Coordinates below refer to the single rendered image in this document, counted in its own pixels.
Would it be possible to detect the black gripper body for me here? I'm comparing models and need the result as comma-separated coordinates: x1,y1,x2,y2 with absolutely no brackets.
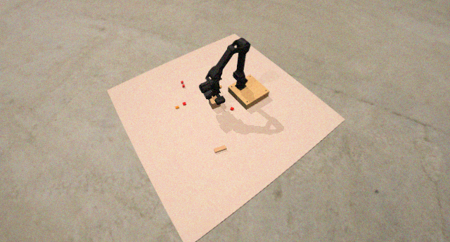
211,87,226,105

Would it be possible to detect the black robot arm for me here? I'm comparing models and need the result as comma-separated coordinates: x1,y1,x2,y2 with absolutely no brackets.
199,38,250,100

